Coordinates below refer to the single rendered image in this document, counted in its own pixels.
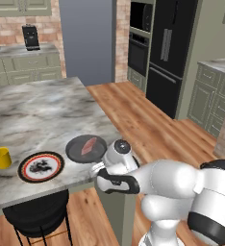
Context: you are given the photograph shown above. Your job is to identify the black fridge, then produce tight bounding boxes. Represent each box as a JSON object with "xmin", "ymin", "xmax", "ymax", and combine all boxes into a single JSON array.
[{"xmin": 145, "ymin": 0, "xmax": 199, "ymax": 120}]

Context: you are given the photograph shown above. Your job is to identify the grey-green drawer under oven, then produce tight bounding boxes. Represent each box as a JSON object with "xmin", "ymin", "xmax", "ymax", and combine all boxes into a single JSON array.
[{"xmin": 127, "ymin": 66, "xmax": 147, "ymax": 94}]

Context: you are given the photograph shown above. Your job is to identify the black-rimmed patterned plate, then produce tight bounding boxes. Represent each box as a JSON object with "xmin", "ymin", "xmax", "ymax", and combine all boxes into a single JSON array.
[{"xmin": 17, "ymin": 151, "xmax": 65, "ymax": 184}]

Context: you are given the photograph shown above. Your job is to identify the red raw steak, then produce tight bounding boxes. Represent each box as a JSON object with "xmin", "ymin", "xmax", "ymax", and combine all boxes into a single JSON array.
[{"xmin": 81, "ymin": 136, "xmax": 99, "ymax": 157}]

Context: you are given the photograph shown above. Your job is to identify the black round stool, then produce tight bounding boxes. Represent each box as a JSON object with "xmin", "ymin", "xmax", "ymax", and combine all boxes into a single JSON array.
[{"xmin": 2, "ymin": 189, "xmax": 74, "ymax": 246}]

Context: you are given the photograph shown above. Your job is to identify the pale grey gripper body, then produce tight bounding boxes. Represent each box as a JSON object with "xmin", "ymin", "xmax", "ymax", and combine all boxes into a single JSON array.
[{"xmin": 88, "ymin": 160, "xmax": 107, "ymax": 178}]

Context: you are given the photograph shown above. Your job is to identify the grey-green base cupboards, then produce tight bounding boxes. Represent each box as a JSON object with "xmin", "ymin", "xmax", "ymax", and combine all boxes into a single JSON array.
[{"xmin": 0, "ymin": 52, "xmax": 63, "ymax": 87}]

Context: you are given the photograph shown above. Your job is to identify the black built-in oven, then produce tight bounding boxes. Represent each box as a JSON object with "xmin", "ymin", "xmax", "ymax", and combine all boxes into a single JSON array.
[{"xmin": 127, "ymin": 31, "xmax": 151, "ymax": 77}]

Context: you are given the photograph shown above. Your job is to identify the yellow cup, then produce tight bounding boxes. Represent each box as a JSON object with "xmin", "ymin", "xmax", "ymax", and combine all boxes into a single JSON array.
[{"xmin": 0, "ymin": 146, "xmax": 13, "ymax": 170}]

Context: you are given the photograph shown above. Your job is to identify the grey-green wall cupboards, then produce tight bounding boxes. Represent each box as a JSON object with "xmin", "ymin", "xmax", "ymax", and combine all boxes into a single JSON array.
[{"xmin": 0, "ymin": 0, "xmax": 53, "ymax": 17}]

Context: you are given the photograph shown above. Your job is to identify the black coffee machine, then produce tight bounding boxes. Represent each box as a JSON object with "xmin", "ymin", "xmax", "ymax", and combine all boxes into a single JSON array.
[{"xmin": 21, "ymin": 24, "xmax": 41, "ymax": 52}]

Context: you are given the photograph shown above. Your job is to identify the grey-green cupboards with marble worktop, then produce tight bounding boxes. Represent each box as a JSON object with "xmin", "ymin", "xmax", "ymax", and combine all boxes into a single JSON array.
[{"xmin": 187, "ymin": 57, "xmax": 225, "ymax": 138}]

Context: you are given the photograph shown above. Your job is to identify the grey-green island base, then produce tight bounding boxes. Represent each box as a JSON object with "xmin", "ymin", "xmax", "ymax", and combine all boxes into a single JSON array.
[{"xmin": 94, "ymin": 183, "xmax": 138, "ymax": 246}]

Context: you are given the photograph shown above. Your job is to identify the dark grey frying pan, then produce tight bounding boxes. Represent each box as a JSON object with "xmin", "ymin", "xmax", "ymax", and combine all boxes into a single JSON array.
[{"xmin": 64, "ymin": 134, "xmax": 109, "ymax": 164}]

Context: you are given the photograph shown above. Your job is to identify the black microwave oven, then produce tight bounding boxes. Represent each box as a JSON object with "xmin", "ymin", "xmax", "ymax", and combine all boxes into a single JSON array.
[{"xmin": 129, "ymin": 1, "xmax": 155, "ymax": 33}]

